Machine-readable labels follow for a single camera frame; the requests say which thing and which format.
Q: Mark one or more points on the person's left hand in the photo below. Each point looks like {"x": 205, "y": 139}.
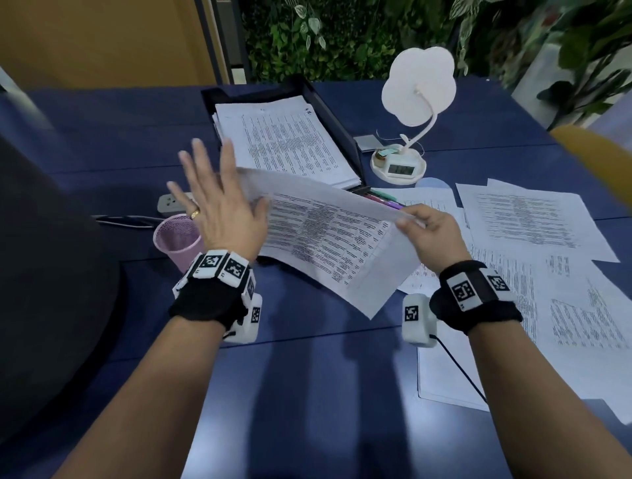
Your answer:
{"x": 227, "y": 222}

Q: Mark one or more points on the person's right hand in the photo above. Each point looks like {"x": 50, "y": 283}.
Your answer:
{"x": 439, "y": 242}

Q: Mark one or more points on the bunch of coloured markers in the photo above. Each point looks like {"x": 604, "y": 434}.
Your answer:
{"x": 385, "y": 197}

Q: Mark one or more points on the pile of printed papers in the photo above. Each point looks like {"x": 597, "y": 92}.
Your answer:
{"x": 533, "y": 217}

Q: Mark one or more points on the printed paper sheet bundle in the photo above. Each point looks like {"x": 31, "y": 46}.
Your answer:
{"x": 336, "y": 242}
{"x": 286, "y": 138}

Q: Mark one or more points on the black mesh tiered tray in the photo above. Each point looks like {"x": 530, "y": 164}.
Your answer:
{"x": 340, "y": 128}

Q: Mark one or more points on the person's right forearm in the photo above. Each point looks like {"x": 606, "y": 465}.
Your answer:
{"x": 543, "y": 409}

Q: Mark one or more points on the person's left forearm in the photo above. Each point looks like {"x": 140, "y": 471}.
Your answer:
{"x": 138, "y": 409}

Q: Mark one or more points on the white flower-shaped desk lamp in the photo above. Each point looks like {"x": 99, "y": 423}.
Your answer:
{"x": 417, "y": 84}

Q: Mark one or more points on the pink mesh cup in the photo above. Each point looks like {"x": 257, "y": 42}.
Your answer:
{"x": 178, "y": 242}

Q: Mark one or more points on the pale blue round pad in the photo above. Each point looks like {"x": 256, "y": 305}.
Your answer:
{"x": 433, "y": 183}

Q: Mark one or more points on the white power strip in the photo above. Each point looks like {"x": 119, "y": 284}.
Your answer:
{"x": 168, "y": 202}

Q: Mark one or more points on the black left wristband with markers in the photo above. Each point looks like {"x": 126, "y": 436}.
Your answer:
{"x": 207, "y": 301}

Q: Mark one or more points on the black wristband with markers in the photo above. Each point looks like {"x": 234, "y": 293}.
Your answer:
{"x": 207, "y": 301}
{"x": 494, "y": 308}

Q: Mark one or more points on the small digital clock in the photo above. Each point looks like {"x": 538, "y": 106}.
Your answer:
{"x": 401, "y": 169}

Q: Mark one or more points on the black right wristband with markers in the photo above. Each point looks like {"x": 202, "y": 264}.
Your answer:
{"x": 494, "y": 308}

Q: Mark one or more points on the mint green eraser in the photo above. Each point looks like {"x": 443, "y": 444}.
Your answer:
{"x": 389, "y": 152}

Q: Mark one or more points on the small grey square card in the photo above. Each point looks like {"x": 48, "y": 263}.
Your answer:
{"x": 368, "y": 143}

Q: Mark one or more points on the white column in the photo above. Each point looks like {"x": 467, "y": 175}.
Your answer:
{"x": 531, "y": 94}

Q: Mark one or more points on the large black chair back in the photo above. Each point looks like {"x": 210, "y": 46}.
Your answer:
{"x": 49, "y": 271}

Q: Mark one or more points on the dark green potted plant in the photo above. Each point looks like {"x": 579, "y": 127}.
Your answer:
{"x": 563, "y": 91}

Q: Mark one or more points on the white board panel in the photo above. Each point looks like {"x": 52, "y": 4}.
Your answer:
{"x": 17, "y": 94}

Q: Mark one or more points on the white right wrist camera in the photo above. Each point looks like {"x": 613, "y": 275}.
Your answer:
{"x": 417, "y": 330}

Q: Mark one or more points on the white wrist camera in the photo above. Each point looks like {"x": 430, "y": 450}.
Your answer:
{"x": 247, "y": 325}
{"x": 417, "y": 330}

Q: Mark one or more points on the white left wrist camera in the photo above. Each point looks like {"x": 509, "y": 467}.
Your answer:
{"x": 247, "y": 325}

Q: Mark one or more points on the dark metal door frame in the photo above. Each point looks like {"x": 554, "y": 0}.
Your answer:
{"x": 224, "y": 34}

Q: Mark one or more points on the green plant wall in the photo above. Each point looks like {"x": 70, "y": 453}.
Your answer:
{"x": 345, "y": 39}

